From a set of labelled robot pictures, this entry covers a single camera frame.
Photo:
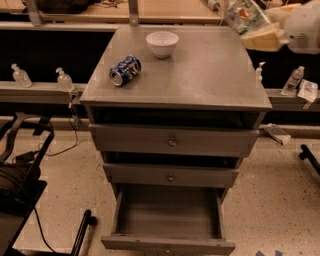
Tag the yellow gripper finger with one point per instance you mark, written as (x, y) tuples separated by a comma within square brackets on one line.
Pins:
[(268, 41), (280, 14)]

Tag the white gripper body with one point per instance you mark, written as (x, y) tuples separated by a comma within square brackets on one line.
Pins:
[(301, 31)]

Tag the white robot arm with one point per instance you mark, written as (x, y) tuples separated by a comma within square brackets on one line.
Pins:
[(313, 3)]

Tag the grey wooden drawer cabinet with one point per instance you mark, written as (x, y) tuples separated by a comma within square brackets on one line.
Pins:
[(207, 82)]

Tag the blue pepsi can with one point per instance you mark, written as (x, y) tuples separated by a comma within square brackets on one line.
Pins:
[(125, 70)]

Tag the grey top drawer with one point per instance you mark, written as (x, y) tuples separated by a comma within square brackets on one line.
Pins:
[(173, 140)]

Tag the grey middle drawer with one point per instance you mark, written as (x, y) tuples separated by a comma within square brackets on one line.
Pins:
[(170, 175)]

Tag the grey open bottom drawer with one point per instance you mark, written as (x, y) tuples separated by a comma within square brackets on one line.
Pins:
[(169, 219)]

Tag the black tube leg bottom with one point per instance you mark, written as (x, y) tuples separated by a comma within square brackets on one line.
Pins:
[(87, 220)]

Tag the small pump bottle right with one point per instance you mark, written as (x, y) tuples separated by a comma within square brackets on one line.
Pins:
[(259, 71)]

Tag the clear plastic water bottle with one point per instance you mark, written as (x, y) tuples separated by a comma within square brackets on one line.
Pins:
[(293, 81)]

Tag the white plastic packet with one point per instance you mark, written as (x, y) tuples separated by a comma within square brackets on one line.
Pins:
[(308, 90)]

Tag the white power strip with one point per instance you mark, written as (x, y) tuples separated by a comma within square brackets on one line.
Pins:
[(212, 4)]

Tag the grey block on floor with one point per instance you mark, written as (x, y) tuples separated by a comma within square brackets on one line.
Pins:
[(277, 133)]

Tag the white ceramic bowl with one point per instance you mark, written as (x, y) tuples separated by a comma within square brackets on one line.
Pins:
[(162, 43)]

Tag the black caster leg right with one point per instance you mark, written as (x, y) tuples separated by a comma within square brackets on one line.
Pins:
[(307, 154)]

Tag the clear pump bottle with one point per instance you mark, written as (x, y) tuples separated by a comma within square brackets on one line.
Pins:
[(64, 80), (20, 76)]

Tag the clear pump bottle far left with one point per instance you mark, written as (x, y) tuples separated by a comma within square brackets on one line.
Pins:
[(20, 76)]

